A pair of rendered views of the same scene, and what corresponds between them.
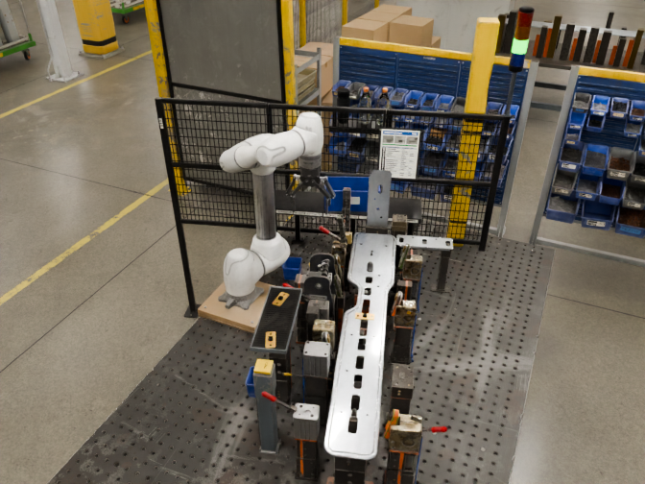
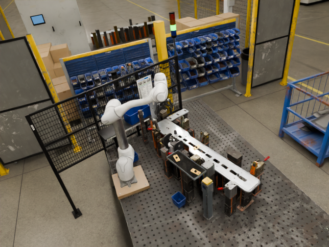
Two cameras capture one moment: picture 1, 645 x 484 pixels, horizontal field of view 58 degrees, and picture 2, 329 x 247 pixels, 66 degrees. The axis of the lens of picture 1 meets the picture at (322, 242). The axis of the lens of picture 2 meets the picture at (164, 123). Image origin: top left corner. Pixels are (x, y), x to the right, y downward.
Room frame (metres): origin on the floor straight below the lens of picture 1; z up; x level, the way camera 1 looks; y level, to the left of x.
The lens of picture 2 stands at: (0.60, 1.30, 2.71)
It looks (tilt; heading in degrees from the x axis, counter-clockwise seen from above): 35 degrees down; 320
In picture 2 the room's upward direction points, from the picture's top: 8 degrees counter-clockwise
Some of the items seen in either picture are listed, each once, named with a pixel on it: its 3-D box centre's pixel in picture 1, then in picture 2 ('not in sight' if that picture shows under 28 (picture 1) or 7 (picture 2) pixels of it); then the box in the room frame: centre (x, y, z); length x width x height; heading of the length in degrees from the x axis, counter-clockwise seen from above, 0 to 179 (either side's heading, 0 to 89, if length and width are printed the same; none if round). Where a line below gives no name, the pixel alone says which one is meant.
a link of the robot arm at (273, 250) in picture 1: (267, 205); (121, 133); (2.53, 0.28, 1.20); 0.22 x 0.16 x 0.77; 136
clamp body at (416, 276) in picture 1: (410, 285); (186, 132); (2.30, -0.44, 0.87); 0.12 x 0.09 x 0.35; 82
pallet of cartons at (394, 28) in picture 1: (392, 63); (57, 69); (6.96, -0.83, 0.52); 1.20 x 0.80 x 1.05; 153
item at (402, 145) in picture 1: (398, 154); (145, 87); (2.92, -0.42, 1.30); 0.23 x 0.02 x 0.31; 82
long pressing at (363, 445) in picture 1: (366, 320); (198, 148); (1.90, -0.19, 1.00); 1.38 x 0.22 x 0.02; 172
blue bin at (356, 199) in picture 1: (351, 194); (136, 112); (2.83, -0.16, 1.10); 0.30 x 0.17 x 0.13; 88
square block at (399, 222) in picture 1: (397, 245); (164, 123); (2.64, -0.41, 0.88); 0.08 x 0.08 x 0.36; 82
